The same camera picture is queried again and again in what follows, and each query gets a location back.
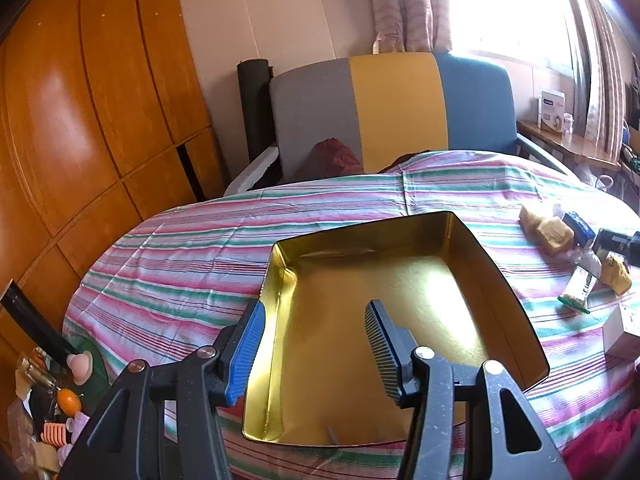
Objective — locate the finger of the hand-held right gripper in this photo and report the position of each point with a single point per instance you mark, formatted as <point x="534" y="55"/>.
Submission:
<point x="617" y="242"/>

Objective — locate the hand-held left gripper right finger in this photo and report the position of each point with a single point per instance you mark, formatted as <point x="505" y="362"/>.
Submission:
<point x="387" y="355"/>

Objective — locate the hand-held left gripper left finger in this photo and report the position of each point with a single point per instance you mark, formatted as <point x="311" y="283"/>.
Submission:
<point x="247" y="355"/>

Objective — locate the white plastic-wrapped bundle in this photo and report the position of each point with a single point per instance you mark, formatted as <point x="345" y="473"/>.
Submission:
<point x="590" y="262"/>

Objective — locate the green white small carton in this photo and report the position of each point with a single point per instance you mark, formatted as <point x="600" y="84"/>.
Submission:
<point x="577" y="290"/>

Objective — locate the gold-lined tin box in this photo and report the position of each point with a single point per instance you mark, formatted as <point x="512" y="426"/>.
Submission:
<point x="320" y="335"/>

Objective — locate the blue tissue packet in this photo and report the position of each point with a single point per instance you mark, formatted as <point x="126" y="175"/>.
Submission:
<point x="577" y="225"/>

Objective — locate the cluttered wooden shelf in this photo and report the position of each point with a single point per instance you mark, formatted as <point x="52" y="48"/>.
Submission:
<point x="630" y="155"/>

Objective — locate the white cardboard box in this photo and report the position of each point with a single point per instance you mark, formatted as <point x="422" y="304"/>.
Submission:
<point x="620" y="332"/>

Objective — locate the wooden side desk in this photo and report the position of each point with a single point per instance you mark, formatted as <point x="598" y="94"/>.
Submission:
<point x="565" y="145"/>

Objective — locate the striped tablecloth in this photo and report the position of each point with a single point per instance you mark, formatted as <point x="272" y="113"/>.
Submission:
<point x="200" y="240"/>

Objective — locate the small pink white cup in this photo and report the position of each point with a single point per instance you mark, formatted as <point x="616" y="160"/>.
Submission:
<point x="568" y="124"/>

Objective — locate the white blue printed box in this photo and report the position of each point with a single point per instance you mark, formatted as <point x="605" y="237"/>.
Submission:
<point x="550" y="110"/>

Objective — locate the pink rubber cap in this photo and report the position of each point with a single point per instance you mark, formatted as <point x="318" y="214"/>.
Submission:
<point x="80" y="365"/>

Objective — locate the pink plastic cups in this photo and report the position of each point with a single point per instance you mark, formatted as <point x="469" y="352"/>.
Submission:
<point x="77" y="425"/>

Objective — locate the striped beige curtain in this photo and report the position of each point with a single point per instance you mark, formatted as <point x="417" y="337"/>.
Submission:
<point x="590" y="60"/>

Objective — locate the orange fruit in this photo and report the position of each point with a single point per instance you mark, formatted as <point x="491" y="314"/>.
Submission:
<point x="68" y="401"/>

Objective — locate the dark red cloth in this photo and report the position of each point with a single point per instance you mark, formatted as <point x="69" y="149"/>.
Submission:
<point x="337" y="157"/>

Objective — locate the magenta cloth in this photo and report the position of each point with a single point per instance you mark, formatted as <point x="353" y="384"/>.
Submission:
<point x="610" y="450"/>

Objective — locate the orange ribbed cup stack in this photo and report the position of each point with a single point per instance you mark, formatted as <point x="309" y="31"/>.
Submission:
<point x="54" y="434"/>

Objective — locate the glass bottle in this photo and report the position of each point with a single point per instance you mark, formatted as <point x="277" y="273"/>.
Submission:
<point x="37" y="372"/>

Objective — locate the black tube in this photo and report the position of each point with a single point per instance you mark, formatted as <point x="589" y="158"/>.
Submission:
<point x="35" y="320"/>

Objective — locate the grey yellow blue armchair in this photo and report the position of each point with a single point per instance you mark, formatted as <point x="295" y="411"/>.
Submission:
<point x="395" y="110"/>

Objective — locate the black rolled mat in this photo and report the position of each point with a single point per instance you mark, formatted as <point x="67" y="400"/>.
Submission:
<point x="252" y="100"/>

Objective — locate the window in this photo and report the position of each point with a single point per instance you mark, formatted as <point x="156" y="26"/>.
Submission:
<point x="510" y="5"/>

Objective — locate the wooden wardrobe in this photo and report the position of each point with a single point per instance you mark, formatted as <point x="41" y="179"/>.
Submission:
<point x="75" y="110"/>

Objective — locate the pink patterned curtain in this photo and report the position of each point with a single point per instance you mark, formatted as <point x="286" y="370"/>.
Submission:
<point x="415" y="5"/>

